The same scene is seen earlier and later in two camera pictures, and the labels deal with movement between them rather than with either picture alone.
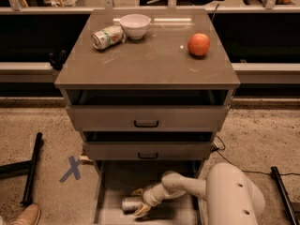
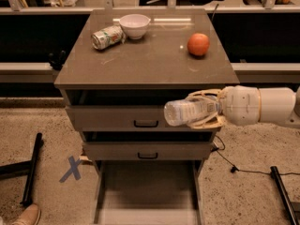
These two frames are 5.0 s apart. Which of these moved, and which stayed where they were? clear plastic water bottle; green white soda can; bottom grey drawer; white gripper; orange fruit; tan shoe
Moved: white gripper; clear plastic water bottle
Stayed: green white soda can; tan shoe; bottom grey drawer; orange fruit
